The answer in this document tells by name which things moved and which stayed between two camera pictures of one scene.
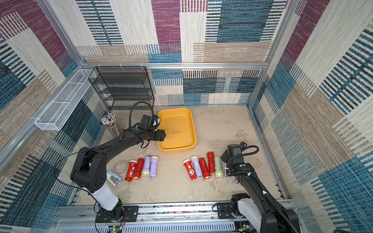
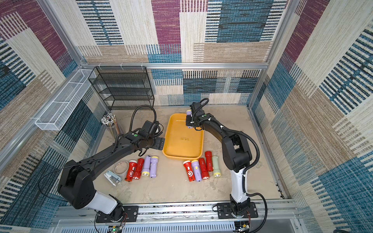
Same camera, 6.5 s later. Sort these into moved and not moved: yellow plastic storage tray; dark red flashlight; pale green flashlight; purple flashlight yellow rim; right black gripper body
Moved: yellow plastic storage tray; right black gripper body
Not moved: dark red flashlight; pale green flashlight; purple flashlight yellow rim
